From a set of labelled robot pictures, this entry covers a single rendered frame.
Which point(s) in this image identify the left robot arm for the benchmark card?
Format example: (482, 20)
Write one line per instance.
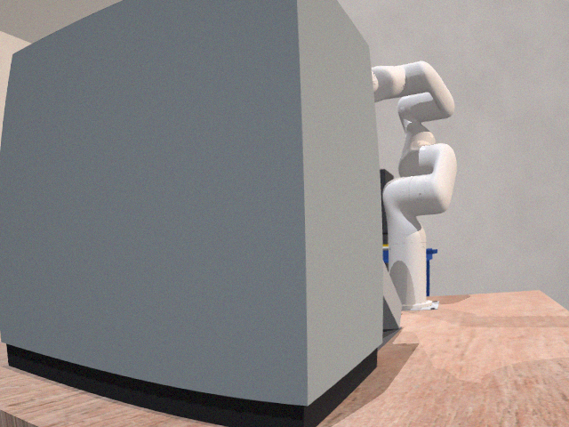
(429, 193)

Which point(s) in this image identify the grey cabinet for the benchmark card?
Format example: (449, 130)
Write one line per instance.
(190, 210)

